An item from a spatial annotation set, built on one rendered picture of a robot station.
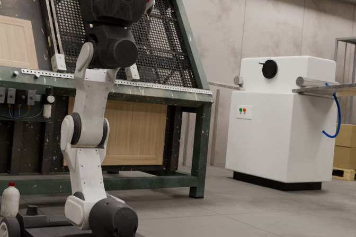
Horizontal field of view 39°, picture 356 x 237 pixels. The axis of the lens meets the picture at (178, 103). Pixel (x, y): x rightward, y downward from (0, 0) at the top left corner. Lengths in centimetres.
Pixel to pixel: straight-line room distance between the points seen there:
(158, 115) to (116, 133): 43
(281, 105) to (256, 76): 61
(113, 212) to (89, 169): 35
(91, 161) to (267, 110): 323
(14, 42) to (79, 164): 146
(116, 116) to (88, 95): 173
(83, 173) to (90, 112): 26
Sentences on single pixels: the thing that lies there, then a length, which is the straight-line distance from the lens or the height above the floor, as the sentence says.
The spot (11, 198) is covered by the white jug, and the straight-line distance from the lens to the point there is 320.
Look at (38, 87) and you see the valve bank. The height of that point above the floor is 79.
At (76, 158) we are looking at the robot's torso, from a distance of 224.
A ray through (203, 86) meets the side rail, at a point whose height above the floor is 93.
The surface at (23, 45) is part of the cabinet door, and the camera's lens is 350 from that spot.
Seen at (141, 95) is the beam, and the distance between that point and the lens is 374.
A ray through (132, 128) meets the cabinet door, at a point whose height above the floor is 54.
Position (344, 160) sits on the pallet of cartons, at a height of 24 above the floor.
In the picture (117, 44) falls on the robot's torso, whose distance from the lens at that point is 199.
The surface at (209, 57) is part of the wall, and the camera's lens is 699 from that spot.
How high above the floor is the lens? 75
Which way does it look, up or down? level
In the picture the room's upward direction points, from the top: 5 degrees clockwise
